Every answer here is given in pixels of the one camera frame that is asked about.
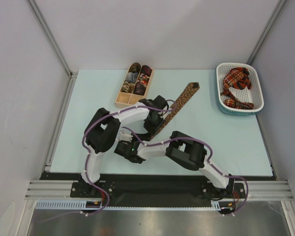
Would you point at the rolled dark purple tie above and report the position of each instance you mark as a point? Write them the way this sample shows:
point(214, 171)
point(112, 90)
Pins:
point(140, 89)

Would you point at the brown floral tie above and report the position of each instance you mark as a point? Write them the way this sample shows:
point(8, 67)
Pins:
point(184, 97)

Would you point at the rolled green camouflage tie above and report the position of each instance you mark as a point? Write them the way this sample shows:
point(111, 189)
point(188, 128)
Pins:
point(127, 87)

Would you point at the red navy striped tie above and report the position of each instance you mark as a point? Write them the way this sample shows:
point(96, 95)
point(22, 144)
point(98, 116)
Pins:
point(243, 83)

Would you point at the left aluminium corner post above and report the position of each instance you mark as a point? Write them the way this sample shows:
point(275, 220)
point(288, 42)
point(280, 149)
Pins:
point(49, 35)

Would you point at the rolled camouflage tie top left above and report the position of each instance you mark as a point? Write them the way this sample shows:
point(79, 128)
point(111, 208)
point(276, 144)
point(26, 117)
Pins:
point(135, 68)

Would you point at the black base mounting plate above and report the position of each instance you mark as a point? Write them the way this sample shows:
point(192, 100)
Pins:
point(155, 190)

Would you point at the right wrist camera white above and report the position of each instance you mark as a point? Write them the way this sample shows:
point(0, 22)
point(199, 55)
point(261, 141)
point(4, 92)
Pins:
point(122, 136)

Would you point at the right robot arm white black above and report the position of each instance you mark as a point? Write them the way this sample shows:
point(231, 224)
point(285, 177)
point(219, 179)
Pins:
point(190, 153)

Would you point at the rolled blue grey tie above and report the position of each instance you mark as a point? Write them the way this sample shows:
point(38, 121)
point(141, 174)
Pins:
point(131, 77)

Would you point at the white slotted cable duct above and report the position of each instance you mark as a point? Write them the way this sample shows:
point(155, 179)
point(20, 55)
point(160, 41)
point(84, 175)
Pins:
point(95, 205)

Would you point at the red plaid tie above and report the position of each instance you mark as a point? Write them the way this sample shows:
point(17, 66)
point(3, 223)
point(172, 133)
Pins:
point(229, 80)

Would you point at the white teal plastic basket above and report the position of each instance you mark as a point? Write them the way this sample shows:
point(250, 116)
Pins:
point(253, 95)

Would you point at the right aluminium corner post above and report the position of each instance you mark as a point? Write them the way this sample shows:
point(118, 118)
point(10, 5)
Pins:
point(268, 27)

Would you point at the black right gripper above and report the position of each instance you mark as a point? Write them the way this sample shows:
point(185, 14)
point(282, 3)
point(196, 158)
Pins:
point(121, 148)

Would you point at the aluminium corner post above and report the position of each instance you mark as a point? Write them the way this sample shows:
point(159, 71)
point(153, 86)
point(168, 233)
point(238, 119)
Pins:
point(268, 27)
point(49, 35)

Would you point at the wooden compartment box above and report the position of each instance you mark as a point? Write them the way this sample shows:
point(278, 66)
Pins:
point(124, 100)

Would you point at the aluminium front rail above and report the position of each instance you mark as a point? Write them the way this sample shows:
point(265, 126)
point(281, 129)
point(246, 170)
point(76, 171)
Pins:
point(257, 190)

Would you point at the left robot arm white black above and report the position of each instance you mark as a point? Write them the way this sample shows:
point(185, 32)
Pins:
point(131, 130)

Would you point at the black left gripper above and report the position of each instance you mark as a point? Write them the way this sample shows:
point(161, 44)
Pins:
point(153, 130)

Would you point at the rolled dark red tie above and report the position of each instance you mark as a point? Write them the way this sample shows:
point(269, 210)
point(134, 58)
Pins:
point(145, 69)

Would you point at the rolled colourful patterned tie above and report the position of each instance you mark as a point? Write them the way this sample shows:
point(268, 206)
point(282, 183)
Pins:
point(143, 79)

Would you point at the left aluminium side rail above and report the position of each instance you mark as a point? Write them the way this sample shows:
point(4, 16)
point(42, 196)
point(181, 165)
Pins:
point(59, 122)

